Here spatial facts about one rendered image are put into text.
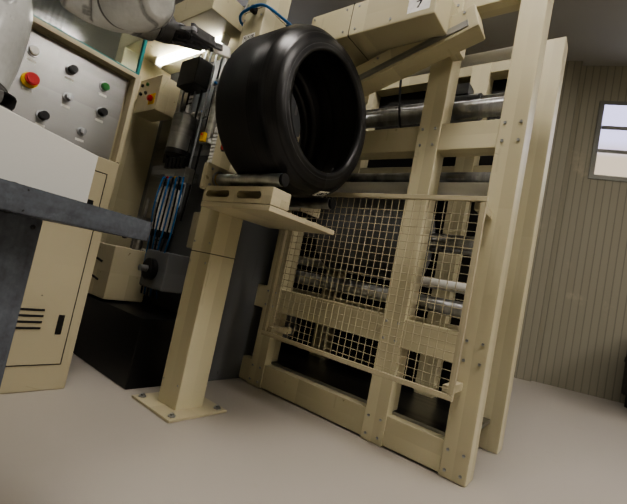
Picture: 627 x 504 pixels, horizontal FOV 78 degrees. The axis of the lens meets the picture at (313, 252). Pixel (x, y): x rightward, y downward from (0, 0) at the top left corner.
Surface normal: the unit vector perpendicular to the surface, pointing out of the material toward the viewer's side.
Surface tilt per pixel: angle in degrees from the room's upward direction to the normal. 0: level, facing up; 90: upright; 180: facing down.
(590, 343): 90
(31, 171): 90
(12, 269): 90
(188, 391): 90
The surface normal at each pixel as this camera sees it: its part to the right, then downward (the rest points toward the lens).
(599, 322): -0.30, -0.13
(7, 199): 0.93, 0.17
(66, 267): 0.78, 0.11
